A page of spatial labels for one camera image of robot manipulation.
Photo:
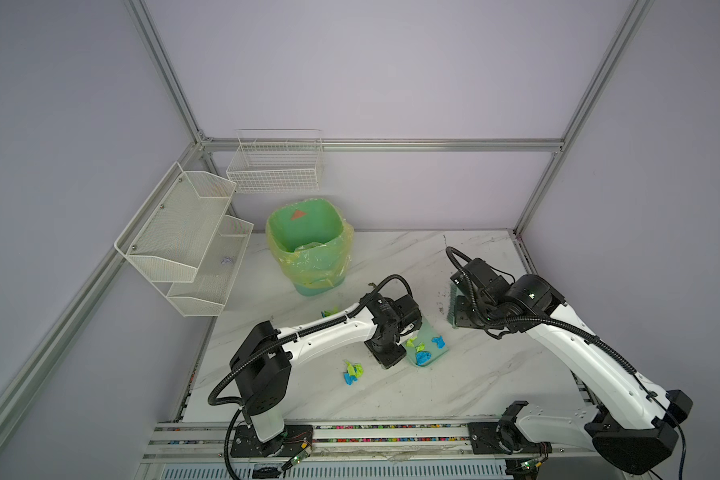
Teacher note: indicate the upper white mesh shelf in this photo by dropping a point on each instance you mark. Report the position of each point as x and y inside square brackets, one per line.
[167, 240]

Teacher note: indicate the blue scrap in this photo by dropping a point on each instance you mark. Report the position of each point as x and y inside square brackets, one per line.
[439, 342]

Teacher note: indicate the white mesh shelf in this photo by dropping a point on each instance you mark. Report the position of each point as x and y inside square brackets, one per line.
[208, 294]
[167, 240]

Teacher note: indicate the aluminium frame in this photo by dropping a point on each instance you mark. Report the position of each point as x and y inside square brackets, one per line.
[20, 395]

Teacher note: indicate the green trash bin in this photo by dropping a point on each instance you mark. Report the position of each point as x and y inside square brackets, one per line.
[309, 240]

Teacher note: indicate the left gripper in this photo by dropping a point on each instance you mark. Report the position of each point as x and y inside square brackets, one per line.
[390, 359]

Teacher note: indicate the lower white mesh shelf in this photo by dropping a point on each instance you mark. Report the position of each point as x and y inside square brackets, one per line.
[208, 294]

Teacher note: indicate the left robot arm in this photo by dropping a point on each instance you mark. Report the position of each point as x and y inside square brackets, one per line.
[260, 370]

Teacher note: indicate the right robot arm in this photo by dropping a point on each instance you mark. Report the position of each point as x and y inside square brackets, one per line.
[635, 425]

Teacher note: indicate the green plastic dustpan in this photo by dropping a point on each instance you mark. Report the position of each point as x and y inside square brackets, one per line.
[424, 334]

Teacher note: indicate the yellow bin liner bag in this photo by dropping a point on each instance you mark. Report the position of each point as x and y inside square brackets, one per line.
[312, 258]

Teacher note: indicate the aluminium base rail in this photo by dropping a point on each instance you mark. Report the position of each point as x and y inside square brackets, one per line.
[418, 449]

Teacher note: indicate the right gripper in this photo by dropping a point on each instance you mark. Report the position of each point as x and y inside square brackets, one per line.
[460, 320]

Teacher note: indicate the green hand brush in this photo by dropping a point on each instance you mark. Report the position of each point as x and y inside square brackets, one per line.
[454, 297]

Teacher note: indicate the white wire basket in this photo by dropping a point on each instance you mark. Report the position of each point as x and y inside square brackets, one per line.
[277, 161]

